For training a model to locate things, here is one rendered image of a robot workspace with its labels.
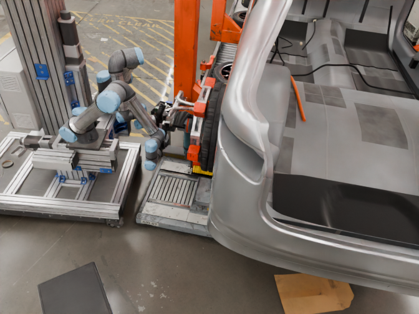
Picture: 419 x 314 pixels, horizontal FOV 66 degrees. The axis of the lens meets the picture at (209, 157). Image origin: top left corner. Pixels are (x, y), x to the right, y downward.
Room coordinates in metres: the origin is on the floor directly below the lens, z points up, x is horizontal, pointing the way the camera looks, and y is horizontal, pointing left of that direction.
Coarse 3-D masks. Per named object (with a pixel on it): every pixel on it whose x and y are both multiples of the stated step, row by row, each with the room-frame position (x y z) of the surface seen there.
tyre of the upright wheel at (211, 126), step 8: (216, 88) 1.91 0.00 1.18; (224, 88) 1.92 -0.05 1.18; (216, 96) 1.83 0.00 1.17; (216, 104) 1.77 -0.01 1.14; (208, 112) 1.72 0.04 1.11; (216, 112) 1.72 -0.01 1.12; (208, 120) 1.68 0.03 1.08; (216, 120) 1.68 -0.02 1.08; (208, 128) 1.64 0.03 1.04; (216, 128) 1.64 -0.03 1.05; (208, 136) 1.62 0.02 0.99; (216, 136) 1.62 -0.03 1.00; (208, 144) 1.60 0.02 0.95; (208, 152) 1.59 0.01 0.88; (200, 160) 1.60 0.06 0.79; (208, 160) 1.59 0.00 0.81; (208, 168) 1.61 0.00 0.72
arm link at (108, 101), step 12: (120, 84) 1.58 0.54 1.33; (108, 96) 1.45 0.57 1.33; (120, 96) 1.50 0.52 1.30; (96, 108) 1.48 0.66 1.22; (108, 108) 1.44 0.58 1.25; (72, 120) 1.53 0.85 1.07; (84, 120) 1.49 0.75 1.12; (60, 132) 1.49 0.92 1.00; (72, 132) 1.48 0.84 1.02; (84, 132) 1.52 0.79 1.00
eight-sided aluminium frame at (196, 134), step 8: (208, 88) 2.00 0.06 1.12; (200, 96) 1.89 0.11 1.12; (208, 96) 1.92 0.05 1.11; (200, 120) 1.73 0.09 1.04; (192, 128) 1.69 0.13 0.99; (200, 128) 1.69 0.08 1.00; (192, 136) 1.65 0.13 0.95; (200, 136) 1.67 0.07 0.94; (192, 144) 1.65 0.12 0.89; (200, 144) 1.99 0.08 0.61; (200, 152) 1.88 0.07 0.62
